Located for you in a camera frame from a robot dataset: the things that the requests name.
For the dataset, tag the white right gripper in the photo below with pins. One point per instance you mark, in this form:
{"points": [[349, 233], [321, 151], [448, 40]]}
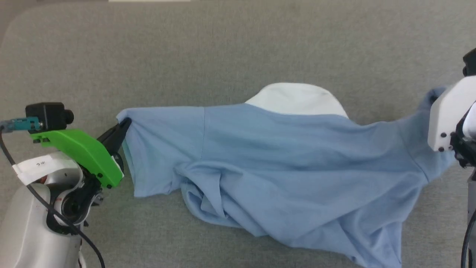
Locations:
{"points": [[446, 115]]}

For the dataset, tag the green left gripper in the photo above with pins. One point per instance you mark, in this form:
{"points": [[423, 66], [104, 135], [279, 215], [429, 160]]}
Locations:
{"points": [[83, 150]]}

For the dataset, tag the light blue polo shirt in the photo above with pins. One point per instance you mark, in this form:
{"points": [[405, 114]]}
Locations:
{"points": [[282, 160]]}

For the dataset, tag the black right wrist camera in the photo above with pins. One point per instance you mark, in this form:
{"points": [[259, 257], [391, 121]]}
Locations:
{"points": [[470, 63]]}

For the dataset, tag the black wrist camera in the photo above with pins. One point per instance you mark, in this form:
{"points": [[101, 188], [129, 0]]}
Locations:
{"points": [[470, 63], [48, 115]]}

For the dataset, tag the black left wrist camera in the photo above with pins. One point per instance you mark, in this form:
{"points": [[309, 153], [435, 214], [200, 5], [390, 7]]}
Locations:
{"points": [[48, 115]]}

